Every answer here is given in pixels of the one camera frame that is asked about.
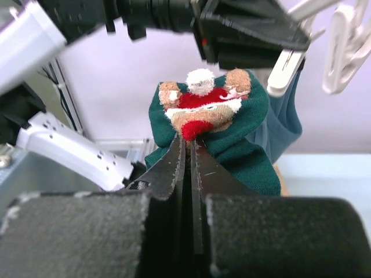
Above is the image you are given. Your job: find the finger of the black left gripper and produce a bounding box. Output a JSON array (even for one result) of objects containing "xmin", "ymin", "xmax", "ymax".
[{"xmin": 199, "ymin": 1, "xmax": 310, "ymax": 70}]

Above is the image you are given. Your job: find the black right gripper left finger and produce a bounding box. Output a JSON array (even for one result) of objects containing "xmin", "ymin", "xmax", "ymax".
[{"xmin": 1, "ymin": 137, "xmax": 186, "ymax": 277}]

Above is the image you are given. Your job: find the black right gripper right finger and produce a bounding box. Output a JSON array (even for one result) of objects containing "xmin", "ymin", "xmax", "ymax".
[{"xmin": 190, "ymin": 140, "xmax": 370, "ymax": 277}]

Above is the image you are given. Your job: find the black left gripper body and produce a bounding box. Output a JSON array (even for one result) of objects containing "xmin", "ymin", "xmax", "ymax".
[{"xmin": 103, "ymin": 0, "xmax": 217, "ymax": 63}]

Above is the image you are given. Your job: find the green christmas reindeer sock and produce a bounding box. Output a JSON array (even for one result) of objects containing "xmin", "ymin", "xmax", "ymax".
[{"xmin": 145, "ymin": 68, "xmax": 282, "ymax": 196}]

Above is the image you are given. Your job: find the blue sock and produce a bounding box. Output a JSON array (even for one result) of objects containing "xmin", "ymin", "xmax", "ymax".
[{"xmin": 246, "ymin": 72, "xmax": 303, "ymax": 163}]

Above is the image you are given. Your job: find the white plastic clip hanger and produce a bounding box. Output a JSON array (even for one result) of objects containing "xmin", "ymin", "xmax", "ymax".
[{"xmin": 267, "ymin": 0, "xmax": 370, "ymax": 97}]

